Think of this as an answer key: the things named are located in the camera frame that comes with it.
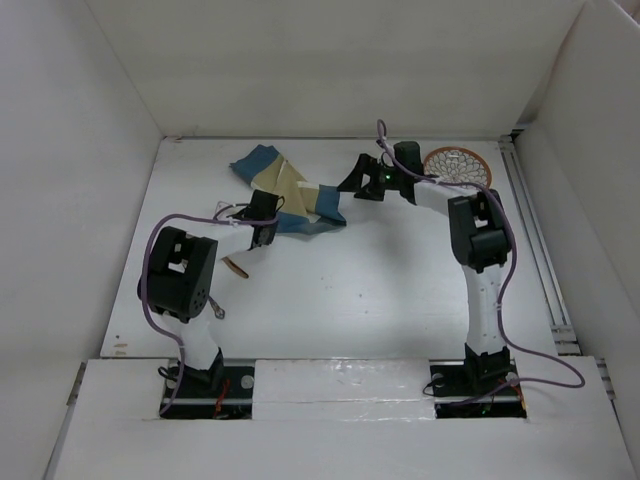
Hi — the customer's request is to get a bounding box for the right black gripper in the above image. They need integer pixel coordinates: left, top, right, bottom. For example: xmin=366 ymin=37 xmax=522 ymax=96
xmin=337 ymin=153 xmax=404 ymax=201

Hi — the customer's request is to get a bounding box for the blue beige checked placemat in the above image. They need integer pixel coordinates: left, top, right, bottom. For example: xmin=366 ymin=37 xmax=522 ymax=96
xmin=230 ymin=145 xmax=347 ymax=235

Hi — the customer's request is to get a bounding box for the floral plate with orange rim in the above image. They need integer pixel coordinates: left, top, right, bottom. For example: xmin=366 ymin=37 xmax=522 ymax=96
xmin=423 ymin=146 xmax=493 ymax=187

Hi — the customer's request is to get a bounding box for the iridescent purple fork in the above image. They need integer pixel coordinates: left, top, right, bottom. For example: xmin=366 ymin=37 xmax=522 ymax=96
xmin=209 ymin=297 xmax=226 ymax=320

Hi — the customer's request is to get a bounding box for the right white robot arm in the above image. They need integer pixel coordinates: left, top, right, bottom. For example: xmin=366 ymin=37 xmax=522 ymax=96
xmin=338 ymin=140 xmax=513 ymax=397

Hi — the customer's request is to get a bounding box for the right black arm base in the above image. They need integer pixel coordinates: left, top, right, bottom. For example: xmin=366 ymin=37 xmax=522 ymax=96
xmin=422 ymin=362 xmax=527 ymax=420

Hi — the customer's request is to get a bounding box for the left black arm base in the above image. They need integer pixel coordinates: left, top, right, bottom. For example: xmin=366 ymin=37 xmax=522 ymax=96
xmin=157 ymin=360 xmax=255 ymax=420

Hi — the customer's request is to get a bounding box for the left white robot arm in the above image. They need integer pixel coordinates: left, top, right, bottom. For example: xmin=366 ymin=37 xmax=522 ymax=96
xmin=137 ymin=190 xmax=284 ymax=397

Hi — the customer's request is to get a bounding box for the white front cover panel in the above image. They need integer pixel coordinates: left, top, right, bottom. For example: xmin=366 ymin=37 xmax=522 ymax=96
xmin=252 ymin=359 xmax=435 ymax=422

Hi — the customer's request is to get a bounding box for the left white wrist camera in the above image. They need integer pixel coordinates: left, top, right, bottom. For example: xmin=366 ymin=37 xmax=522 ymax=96
xmin=214 ymin=201 xmax=236 ymax=216

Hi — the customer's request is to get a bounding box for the aluminium rail at right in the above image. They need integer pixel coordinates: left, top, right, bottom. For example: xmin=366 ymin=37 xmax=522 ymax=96
xmin=498 ymin=135 xmax=583 ymax=357

